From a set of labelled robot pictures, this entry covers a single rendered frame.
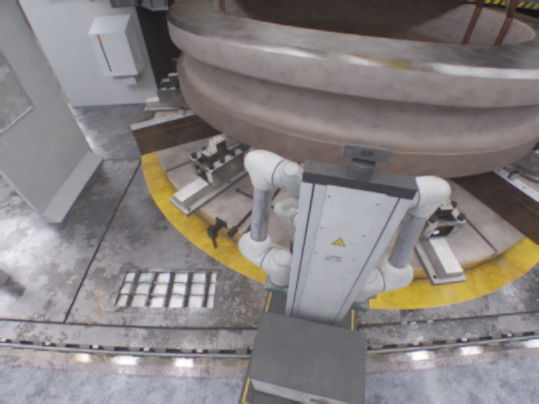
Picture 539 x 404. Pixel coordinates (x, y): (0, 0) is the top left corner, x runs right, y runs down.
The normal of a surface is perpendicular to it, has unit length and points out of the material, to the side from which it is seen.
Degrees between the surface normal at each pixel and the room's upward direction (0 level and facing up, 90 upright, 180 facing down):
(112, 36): 90
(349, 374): 0
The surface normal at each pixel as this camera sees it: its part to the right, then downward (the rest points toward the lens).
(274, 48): -0.34, -0.04
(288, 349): 0.00, -0.69
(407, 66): -0.12, 0.02
